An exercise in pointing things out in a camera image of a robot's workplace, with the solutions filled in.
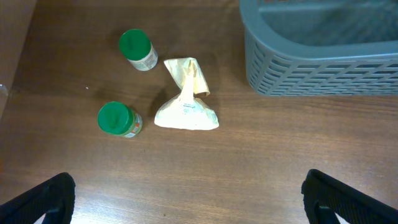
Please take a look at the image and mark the green lid beige jar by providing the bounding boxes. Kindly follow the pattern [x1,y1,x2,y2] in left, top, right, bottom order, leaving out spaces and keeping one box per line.
[119,29,158,72]

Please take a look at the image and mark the green lid red label jar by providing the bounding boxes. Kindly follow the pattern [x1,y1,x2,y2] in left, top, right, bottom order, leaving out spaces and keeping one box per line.
[97,101,143,138]

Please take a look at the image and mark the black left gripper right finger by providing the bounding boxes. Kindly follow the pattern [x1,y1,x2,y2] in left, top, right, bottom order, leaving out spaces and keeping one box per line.
[301,169,397,224]

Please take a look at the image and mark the crumpled beige paper bag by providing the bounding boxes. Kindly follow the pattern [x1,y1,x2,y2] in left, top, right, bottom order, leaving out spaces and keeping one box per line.
[154,57,219,131]

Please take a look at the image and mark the grey plastic basket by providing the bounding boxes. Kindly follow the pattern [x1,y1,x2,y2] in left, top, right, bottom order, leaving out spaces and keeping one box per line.
[239,0,397,96]

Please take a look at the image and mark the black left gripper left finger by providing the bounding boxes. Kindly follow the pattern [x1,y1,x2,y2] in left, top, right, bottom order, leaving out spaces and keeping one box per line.
[1,172,76,224]

